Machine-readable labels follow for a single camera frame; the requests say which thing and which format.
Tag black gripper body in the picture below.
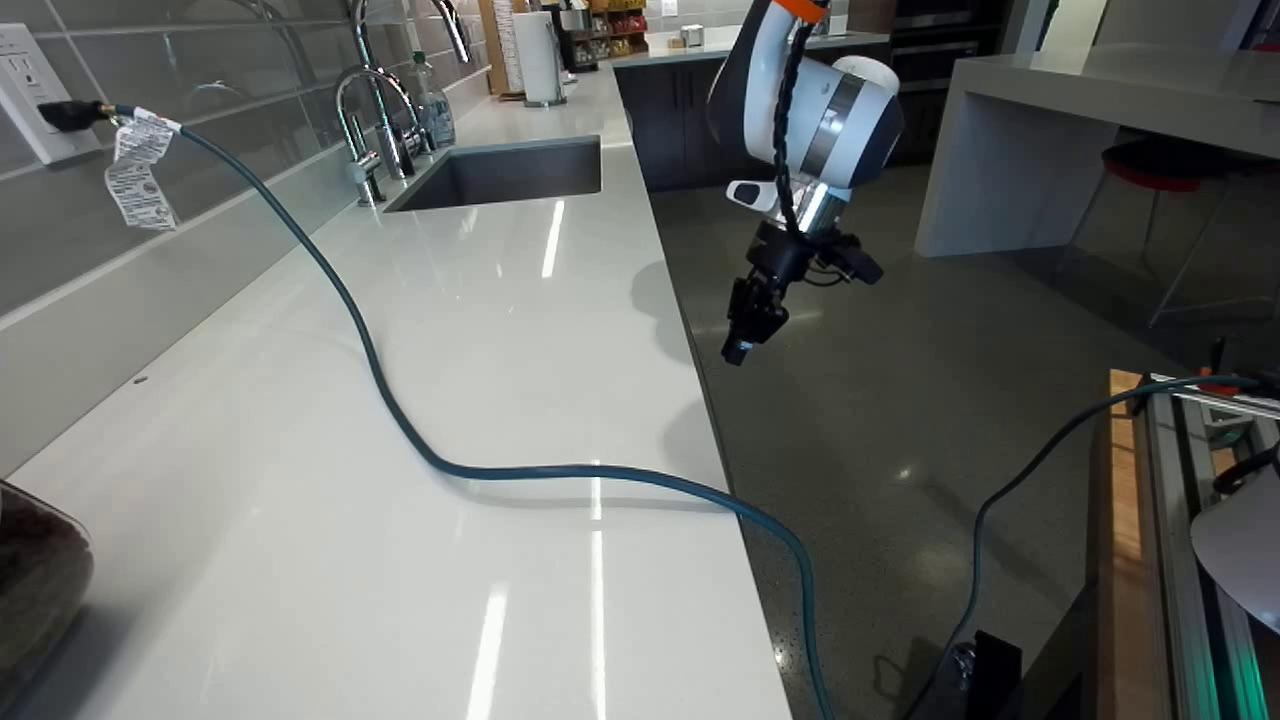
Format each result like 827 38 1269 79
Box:
720 225 807 364

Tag built-in black oven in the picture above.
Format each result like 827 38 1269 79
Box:
889 0 1010 91

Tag teal power cable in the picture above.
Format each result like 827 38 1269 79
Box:
89 105 1280 720

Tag white kitchen island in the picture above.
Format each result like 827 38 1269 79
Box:
917 49 1280 254

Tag wooden robot cart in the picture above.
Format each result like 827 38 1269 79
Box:
1090 370 1280 720

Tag dark object on counter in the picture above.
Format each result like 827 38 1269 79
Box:
0 481 91 706

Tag white wall outlet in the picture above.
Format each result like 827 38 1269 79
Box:
0 25 100 168

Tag white cable tag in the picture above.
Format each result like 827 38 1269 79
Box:
104 110 175 230

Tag dark wood base cabinets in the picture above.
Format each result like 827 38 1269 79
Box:
616 57 949 191

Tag chrome kitchen faucet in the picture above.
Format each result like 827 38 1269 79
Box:
331 0 429 209

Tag black power plug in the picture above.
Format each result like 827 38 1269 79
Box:
41 99 111 131

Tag dark undermount sink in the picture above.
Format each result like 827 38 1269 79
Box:
391 135 599 212

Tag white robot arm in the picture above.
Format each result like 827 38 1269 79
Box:
710 0 905 364

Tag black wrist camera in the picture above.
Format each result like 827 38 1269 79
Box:
806 230 884 288

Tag red bar stool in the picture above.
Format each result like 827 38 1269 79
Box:
1070 135 1243 325

